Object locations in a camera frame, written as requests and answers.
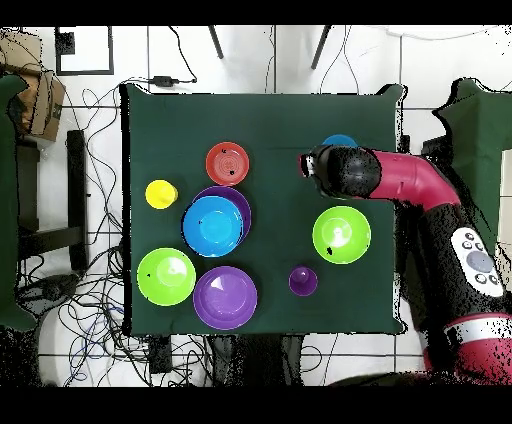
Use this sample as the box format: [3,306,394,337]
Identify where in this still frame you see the shallow ribbed blue bowl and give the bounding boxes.
[321,134,359,148]

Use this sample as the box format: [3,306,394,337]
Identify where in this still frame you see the purple plastic bowl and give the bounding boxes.
[192,265,259,332]
[191,185,253,241]

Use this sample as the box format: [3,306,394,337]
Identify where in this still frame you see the orange ribbed plastic bowl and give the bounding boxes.
[205,141,251,187]

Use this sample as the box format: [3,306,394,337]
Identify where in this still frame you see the green plastic bowl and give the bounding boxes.
[136,247,197,308]
[311,205,373,266]

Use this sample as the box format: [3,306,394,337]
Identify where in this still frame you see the deep blue plastic bowl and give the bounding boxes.
[182,195,245,258]

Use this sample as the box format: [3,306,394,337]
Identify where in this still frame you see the purple plastic cup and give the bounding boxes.
[288,265,319,298]

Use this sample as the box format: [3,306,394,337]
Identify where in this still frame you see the black tripod leg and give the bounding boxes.
[310,25,332,70]
[207,25,225,60]

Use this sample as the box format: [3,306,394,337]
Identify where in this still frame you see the dark green tablecloth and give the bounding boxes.
[0,73,37,333]
[119,82,405,337]
[433,77,512,249]

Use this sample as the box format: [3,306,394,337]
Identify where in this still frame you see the yellow plastic cup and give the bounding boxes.
[144,179,180,210]

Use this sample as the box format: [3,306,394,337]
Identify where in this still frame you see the white boxes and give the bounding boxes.
[497,149,512,257]

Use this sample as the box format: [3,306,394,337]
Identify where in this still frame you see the brown cardboard box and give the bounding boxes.
[0,31,67,143]

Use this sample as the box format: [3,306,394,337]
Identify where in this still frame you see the black stand foot with knob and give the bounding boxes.
[15,271,85,306]

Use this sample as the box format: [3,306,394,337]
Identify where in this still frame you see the black square frame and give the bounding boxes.
[54,25,115,76]

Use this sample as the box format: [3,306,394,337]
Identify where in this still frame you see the black bench frame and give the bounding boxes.
[15,129,90,273]

